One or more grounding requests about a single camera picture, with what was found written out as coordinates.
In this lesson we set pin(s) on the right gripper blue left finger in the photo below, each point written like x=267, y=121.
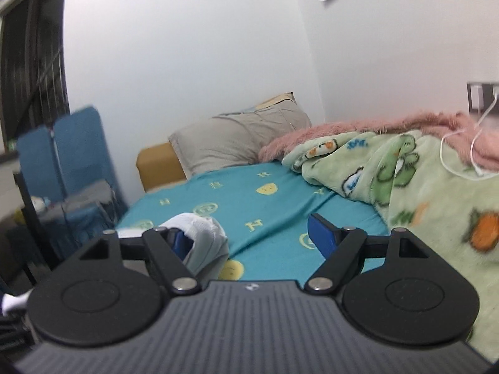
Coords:
x=166, y=250

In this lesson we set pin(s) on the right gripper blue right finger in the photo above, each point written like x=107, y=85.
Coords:
x=341, y=248

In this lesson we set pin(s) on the white t-shirt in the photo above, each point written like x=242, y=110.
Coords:
x=210, y=250

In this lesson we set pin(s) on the grey folded cloth on chair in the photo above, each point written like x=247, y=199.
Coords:
x=97, y=193

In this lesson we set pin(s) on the blue covered chair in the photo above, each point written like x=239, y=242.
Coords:
x=57, y=234
x=83, y=155

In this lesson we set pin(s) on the teal patterned bed sheet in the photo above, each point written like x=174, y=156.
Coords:
x=264, y=211

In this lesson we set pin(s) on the green cartoon fleece blanket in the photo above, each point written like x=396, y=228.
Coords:
x=415, y=181

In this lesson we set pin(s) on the grey pillow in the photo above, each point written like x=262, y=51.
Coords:
x=236, y=138

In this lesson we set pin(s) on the pink fluffy blanket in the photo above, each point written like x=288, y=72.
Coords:
x=458, y=130

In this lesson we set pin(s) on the wall power socket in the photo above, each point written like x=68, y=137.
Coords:
x=480, y=96

